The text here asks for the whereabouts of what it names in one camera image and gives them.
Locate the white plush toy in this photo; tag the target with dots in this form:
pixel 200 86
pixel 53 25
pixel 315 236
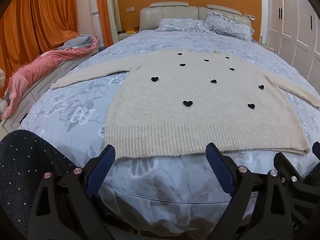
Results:
pixel 2 90

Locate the beige padded headboard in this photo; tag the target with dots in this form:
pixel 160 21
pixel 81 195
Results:
pixel 175 12

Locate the blue butterfly pillow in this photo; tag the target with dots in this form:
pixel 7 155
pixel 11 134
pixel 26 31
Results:
pixel 180 25
pixel 227 26

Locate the white lace curtain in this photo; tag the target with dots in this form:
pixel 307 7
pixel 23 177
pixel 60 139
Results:
pixel 95 17

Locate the narrow orange curtain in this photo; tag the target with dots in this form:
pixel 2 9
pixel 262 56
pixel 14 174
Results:
pixel 103 12

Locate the wide orange curtain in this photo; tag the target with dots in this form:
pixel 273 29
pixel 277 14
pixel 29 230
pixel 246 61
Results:
pixel 37 17

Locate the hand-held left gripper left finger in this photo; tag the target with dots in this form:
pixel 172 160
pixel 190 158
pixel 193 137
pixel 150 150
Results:
pixel 100 172

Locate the white nightstand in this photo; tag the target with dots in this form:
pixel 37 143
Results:
pixel 125 37

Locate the person's left leg dark pants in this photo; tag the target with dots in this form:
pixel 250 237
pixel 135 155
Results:
pixel 22 170

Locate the white wall switch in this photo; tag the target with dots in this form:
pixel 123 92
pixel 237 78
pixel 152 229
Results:
pixel 130 9

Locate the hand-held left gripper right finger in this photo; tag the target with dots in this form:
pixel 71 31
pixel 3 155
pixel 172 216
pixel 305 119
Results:
pixel 220 170

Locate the cream sweater with black hearts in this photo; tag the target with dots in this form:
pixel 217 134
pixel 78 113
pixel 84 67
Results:
pixel 187 120

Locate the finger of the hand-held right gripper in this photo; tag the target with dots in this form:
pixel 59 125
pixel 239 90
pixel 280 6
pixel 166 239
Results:
pixel 287 167
pixel 317 150

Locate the bed with blue butterfly sheet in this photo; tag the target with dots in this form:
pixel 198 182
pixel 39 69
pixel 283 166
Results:
pixel 75 130

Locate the white wardrobe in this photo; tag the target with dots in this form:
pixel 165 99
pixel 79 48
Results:
pixel 292 25

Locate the pink and grey quilt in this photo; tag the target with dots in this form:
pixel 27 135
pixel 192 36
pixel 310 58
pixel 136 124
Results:
pixel 32 72

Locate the yellow box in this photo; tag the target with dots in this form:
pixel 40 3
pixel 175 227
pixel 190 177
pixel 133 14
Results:
pixel 132 30

